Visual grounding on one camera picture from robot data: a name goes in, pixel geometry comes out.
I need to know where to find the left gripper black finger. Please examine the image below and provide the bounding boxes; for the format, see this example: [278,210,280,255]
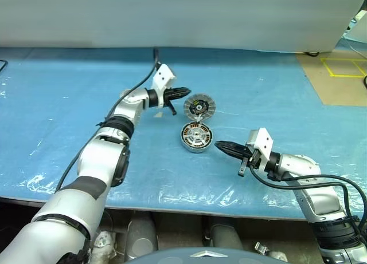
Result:
[169,92,192,102]
[169,86,192,96]

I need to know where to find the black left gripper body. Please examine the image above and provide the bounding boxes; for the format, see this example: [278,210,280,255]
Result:
[162,88,177,116]

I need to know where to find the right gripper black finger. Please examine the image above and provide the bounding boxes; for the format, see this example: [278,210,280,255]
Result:
[217,146,252,161]
[214,140,254,155]

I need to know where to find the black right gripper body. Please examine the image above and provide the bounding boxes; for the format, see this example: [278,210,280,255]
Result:
[237,149,261,178]

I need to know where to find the round silver motor cover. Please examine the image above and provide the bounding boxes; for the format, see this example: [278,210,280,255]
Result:
[182,93,216,123]

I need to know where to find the round motor base copper coils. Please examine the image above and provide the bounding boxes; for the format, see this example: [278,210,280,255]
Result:
[179,122,214,154]

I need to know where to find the large white backdrop board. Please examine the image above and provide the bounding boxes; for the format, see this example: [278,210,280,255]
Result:
[0,0,367,53]

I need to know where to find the grey rounded cylinder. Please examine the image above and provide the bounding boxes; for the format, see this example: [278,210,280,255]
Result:
[126,215,158,261]
[208,216,244,250]

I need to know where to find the small metal clip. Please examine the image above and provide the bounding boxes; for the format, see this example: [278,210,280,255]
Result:
[254,241,269,254]

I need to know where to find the white cloth bundle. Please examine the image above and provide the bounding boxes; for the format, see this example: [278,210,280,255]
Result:
[93,231,117,264]
[268,250,289,262]

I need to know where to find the grey rounded robot chest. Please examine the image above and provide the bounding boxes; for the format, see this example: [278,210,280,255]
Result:
[123,246,290,264]

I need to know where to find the brown cardboard sheet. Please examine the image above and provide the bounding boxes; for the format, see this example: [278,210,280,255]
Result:
[295,48,367,107]

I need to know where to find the blue plastic table sheet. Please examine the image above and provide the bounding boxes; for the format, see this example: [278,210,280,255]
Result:
[0,46,367,220]

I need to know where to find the small white panel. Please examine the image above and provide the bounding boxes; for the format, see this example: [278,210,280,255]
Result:
[345,11,367,49]

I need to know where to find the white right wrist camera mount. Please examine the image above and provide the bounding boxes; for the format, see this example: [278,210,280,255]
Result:
[245,127,274,171]

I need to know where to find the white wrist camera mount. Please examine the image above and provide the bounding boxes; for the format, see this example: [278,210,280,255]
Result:
[151,64,177,108]
[245,127,274,171]

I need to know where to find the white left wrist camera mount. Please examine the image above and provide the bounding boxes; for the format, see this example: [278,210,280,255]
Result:
[151,64,177,108]

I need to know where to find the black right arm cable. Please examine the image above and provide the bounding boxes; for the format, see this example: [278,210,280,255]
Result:
[249,164,367,239]

